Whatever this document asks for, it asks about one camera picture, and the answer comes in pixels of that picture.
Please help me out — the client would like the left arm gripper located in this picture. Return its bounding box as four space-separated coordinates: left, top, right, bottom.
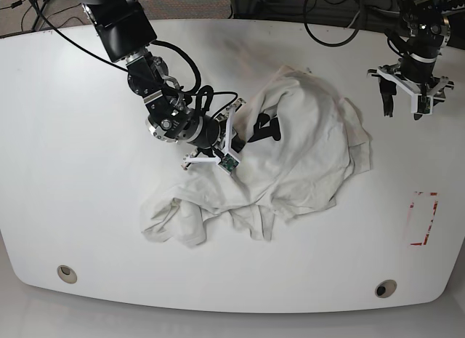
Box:
367 55 454 121

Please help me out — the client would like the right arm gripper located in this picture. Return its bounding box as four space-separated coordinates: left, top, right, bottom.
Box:
182 98 246 170

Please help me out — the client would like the white T-shirt black print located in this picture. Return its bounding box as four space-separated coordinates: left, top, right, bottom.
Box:
139 66 371 247

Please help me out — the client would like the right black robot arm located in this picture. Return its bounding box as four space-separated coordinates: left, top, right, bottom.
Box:
79 0 280 174

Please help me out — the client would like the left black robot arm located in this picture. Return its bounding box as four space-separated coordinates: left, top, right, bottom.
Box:
367 0 454 120

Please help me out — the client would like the red tape rectangle marking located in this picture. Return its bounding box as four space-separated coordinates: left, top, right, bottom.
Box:
406 191 439 246

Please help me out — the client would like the white power strip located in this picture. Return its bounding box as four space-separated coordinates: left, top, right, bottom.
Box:
442 0 464 16

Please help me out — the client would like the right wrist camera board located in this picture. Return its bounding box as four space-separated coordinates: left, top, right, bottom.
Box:
218 153 240 174

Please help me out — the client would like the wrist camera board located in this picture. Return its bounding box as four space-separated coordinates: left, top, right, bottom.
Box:
415 95 432 116
218 153 240 174

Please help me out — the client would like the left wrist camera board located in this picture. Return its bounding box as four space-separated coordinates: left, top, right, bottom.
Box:
415 95 432 116

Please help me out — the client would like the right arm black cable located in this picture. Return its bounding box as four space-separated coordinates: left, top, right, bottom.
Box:
46 21 240 110

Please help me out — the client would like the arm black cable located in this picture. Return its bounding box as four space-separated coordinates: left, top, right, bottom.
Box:
46 21 240 110
303 0 404 48

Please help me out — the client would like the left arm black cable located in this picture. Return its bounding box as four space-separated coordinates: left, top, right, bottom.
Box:
303 0 404 48

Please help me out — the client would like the right table cable grommet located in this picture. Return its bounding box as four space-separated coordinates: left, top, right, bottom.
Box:
375 279 397 299

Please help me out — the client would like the table cable grommet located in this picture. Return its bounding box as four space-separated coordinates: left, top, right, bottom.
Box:
57 265 78 284
375 279 397 299

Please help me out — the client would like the left table cable grommet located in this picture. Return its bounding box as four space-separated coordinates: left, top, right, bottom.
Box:
57 265 78 284

